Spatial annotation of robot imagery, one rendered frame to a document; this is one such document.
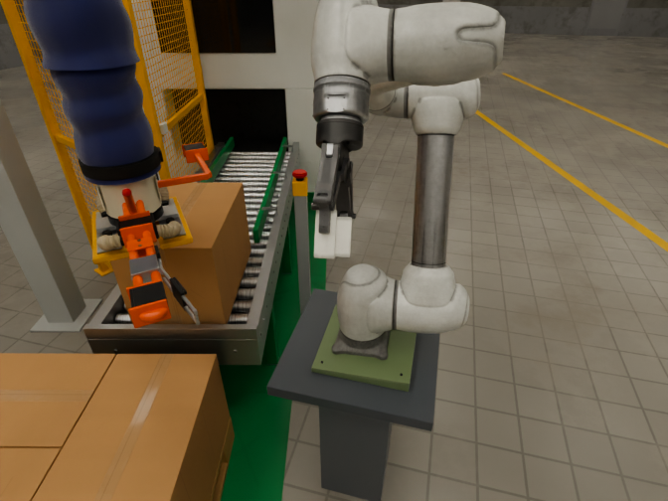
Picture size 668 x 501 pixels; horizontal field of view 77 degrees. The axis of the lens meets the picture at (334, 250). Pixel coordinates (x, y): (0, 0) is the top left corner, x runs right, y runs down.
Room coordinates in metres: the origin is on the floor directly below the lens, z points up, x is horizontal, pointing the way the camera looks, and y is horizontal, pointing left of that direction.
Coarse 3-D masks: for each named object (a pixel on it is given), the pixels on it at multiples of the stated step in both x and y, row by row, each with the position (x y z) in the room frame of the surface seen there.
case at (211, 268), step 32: (192, 192) 1.81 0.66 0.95; (224, 192) 1.81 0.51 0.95; (192, 224) 1.51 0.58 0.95; (224, 224) 1.52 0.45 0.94; (128, 256) 1.33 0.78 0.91; (192, 256) 1.32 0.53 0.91; (224, 256) 1.45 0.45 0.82; (192, 288) 1.33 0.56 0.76; (224, 288) 1.38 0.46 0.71; (192, 320) 1.33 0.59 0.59; (224, 320) 1.32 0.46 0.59
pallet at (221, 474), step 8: (232, 424) 1.18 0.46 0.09; (232, 432) 1.16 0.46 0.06; (232, 440) 1.14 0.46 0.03; (224, 448) 1.04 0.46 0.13; (224, 456) 1.04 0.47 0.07; (224, 464) 1.03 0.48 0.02; (224, 472) 1.00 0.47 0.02; (216, 480) 0.90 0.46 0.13; (224, 480) 0.97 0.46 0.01; (216, 488) 0.93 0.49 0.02; (216, 496) 0.90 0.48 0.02
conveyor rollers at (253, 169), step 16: (240, 160) 3.28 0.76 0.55; (256, 160) 3.28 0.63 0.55; (272, 160) 3.28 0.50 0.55; (224, 176) 3.00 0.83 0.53; (240, 176) 3.00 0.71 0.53; (256, 176) 3.00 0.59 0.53; (256, 192) 2.66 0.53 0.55; (256, 208) 2.46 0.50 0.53; (256, 256) 1.92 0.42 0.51; (256, 272) 1.74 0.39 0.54; (240, 288) 1.59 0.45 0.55; (240, 304) 1.48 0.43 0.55; (128, 320) 1.38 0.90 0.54; (240, 320) 1.38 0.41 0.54
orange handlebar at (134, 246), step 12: (204, 168) 1.44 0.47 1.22; (168, 180) 1.33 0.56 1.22; (180, 180) 1.34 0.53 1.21; (192, 180) 1.36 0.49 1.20; (132, 240) 0.95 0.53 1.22; (144, 240) 0.94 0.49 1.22; (132, 252) 0.88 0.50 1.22; (144, 252) 0.92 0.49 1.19; (156, 276) 0.78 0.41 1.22; (144, 312) 0.66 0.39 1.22; (156, 312) 0.66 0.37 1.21
